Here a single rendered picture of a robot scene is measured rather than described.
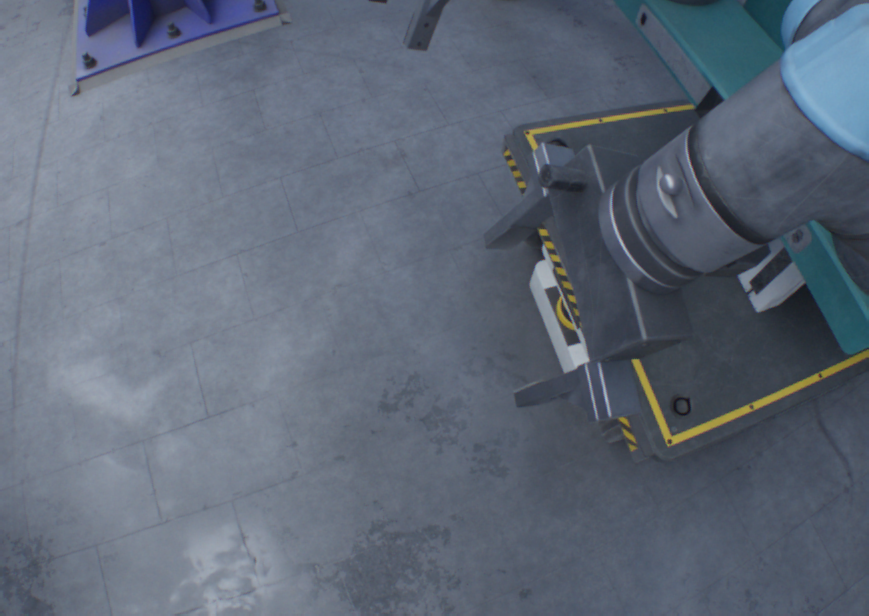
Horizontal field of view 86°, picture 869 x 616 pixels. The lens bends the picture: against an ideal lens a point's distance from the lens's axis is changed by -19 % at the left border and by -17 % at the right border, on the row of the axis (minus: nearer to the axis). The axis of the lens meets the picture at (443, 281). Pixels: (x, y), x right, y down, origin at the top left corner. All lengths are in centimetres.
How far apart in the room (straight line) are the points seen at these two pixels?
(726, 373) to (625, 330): 68
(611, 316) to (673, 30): 53
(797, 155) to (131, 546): 126
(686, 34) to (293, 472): 104
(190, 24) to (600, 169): 183
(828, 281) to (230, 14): 188
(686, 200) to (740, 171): 3
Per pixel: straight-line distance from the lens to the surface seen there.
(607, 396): 36
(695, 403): 95
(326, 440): 118
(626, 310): 33
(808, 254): 67
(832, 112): 26
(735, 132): 28
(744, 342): 104
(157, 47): 203
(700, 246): 30
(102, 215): 164
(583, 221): 36
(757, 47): 85
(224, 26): 201
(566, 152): 43
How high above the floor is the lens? 114
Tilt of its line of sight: 62 degrees down
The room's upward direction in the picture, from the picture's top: 4 degrees clockwise
